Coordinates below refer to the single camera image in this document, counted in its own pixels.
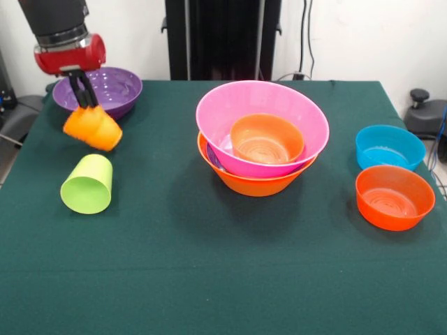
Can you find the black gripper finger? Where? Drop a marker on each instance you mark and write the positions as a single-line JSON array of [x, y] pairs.
[[79, 92], [89, 89]]

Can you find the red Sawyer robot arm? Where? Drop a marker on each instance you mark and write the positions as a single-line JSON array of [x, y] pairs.
[[56, 17]]

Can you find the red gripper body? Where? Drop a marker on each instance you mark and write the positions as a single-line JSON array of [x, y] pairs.
[[70, 57]]

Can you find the large pink bowl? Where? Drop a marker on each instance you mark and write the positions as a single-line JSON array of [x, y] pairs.
[[262, 101]]

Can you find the small blue bowl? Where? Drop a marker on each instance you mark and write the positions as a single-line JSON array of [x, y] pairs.
[[387, 153]]

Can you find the green cup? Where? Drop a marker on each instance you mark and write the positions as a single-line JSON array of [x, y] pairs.
[[85, 195]]

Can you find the black equipment case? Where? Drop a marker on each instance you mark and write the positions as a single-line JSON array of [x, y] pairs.
[[6, 83]]

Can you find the large orange bowl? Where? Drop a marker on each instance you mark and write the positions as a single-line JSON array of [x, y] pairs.
[[251, 186]]

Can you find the small red bowl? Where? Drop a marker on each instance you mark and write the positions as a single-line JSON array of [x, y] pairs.
[[265, 139], [394, 213]]

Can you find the small black plug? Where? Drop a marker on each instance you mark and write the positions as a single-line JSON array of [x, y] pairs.
[[297, 75]]

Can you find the dark green tablecloth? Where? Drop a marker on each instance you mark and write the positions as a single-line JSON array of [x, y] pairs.
[[139, 261]]

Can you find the grey floor stand base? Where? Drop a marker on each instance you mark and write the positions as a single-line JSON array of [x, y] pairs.
[[426, 118], [21, 115]]

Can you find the orange cup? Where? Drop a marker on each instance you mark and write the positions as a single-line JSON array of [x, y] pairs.
[[94, 130]]

